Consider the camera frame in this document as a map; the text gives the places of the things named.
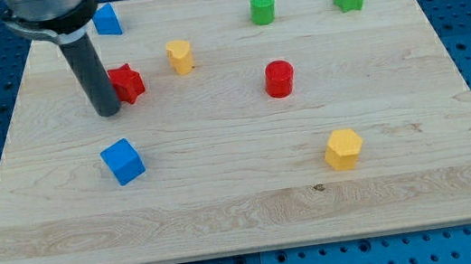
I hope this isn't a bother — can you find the yellow hexagon block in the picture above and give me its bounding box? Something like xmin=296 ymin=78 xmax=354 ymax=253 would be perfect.
xmin=325 ymin=128 xmax=363 ymax=171

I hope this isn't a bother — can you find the light wooden board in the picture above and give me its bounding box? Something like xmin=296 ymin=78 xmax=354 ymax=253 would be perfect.
xmin=0 ymin=0 xmax=471 ymax=264

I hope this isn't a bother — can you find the red cylinder block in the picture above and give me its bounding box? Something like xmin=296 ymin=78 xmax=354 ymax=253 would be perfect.
xmin=265 ymin=61 xmax=294 ymax=99

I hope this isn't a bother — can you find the yellow heart block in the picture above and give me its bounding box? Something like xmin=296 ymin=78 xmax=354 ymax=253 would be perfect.
xmin=165 ymin=40 xmax=194 ymax=75

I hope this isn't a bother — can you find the blue cube block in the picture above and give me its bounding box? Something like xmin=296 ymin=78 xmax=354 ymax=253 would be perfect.
xmin=100 ymin=138 xmax=146 ymax=186

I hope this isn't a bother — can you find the red star block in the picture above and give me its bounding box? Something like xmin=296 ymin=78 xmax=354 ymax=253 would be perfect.
xmin=107 ymin=63 xmax=146 ymax=105

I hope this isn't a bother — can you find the green cylinder block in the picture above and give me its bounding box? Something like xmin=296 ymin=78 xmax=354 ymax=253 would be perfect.
xmin=250 ymin=0 xmax=275 ymax=25

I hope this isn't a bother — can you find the grey cylindrical pointer rod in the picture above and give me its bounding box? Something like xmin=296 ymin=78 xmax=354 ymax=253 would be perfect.
xmin=60 ymin=34 xmax=121 ymax=118

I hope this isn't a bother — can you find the blue triangular prism block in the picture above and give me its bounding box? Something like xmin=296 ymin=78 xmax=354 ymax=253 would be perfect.
xmin=92 ymin=3 xmax=123 ymax=35

